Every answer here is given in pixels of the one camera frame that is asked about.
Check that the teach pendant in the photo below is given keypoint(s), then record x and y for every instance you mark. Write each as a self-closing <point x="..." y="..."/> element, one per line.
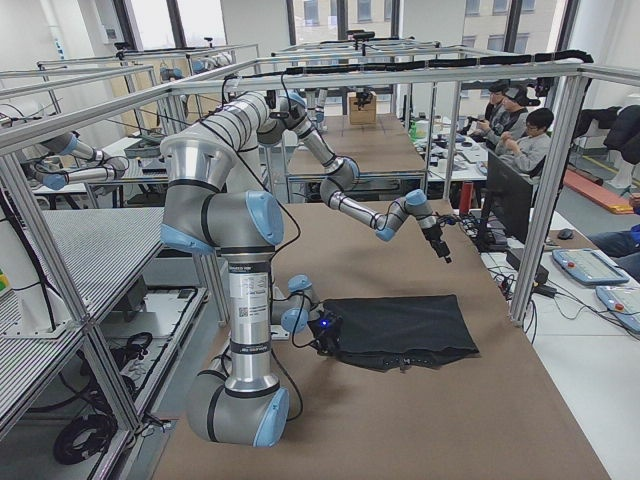
<point x="623" y="302"/>
<point x="588" y="267"/>

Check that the cardboard box on far table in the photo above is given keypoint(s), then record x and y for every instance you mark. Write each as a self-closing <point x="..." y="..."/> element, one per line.
<point x="362" y="108"/>

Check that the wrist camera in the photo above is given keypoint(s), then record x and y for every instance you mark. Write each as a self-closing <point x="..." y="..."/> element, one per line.
<point x="447" y="219"/>
<point x="327" y="324"/>

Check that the upper aluminium frame post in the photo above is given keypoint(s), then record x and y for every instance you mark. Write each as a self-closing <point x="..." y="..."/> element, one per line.
<point x="552" y="176"/>

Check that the striped metal work table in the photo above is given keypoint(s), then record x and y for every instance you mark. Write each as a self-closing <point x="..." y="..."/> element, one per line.
<point x="105" y="250"/>

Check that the grey sweater seated person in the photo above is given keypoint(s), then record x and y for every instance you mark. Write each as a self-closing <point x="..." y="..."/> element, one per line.
<point x="528" y="152"/>

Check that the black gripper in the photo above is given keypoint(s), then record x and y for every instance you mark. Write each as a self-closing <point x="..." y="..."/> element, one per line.
<point x="332" y="344"/>
<point x="434" y="235"/>

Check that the black power adapter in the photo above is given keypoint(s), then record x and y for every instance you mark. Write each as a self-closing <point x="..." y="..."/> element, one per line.
<point x="544" y="290"/>

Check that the black huawei monitor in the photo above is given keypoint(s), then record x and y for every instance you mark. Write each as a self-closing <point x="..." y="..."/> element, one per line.
<point x="509" y="198"/>

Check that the dark jacket seated person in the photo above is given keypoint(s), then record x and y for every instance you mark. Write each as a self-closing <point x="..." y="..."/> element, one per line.
<point x="508" y="114"/>

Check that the black printed t-shirt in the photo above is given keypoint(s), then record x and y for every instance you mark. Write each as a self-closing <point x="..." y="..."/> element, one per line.
<point x="397" y="332"/>

